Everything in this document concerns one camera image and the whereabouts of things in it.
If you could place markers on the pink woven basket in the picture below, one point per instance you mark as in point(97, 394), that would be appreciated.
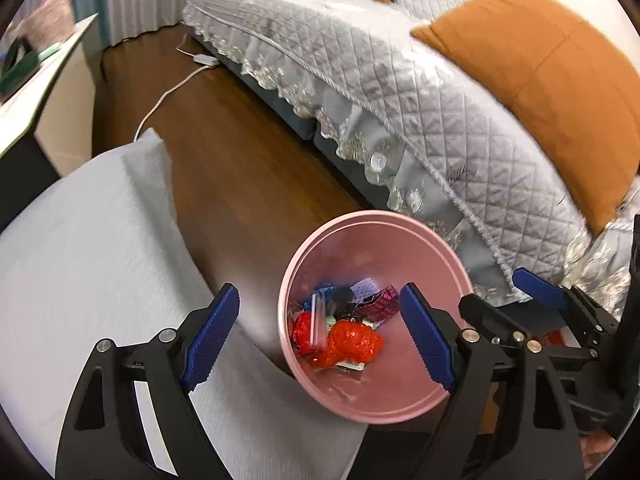
point(53, 22)

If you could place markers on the white marble coffee table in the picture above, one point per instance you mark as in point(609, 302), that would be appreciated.
point(46, 127)

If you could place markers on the person's right hand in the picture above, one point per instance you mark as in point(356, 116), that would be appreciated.
point(595, 447)

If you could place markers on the orange plastic bag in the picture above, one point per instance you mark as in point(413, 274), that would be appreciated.
point(301, 332)

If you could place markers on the blue plastic shoe cover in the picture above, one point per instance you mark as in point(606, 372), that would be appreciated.
point(326, 289)

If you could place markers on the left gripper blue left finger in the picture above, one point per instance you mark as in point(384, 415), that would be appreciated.
point(203, 334)

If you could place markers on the green snack bag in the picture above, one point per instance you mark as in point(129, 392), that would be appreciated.
point(351, 365)

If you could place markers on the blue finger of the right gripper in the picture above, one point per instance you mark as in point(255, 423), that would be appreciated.
point(549, 295)

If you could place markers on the grey quilted sofa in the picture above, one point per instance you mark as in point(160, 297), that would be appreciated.
point(447, 152)

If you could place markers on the near orange cushion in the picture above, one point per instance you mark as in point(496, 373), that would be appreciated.
point(569, 87)

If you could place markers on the pink plastic trash bin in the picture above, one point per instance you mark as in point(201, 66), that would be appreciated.
point(353, 267)

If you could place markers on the purple foam net sleeve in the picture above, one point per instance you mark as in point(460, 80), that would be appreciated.
point(364, 289)

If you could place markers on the black pink patterned wrapper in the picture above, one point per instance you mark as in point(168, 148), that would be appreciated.
point(377, 309)

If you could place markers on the red plastic wrapper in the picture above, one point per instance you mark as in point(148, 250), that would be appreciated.
point(353, 341)

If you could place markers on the clear plastic film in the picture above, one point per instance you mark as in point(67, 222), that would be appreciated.
point(317, 336)

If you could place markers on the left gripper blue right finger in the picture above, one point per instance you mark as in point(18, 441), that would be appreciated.
point(434, 333)

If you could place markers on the red cardboard box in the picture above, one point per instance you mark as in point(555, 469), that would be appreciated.
point(560, 337)

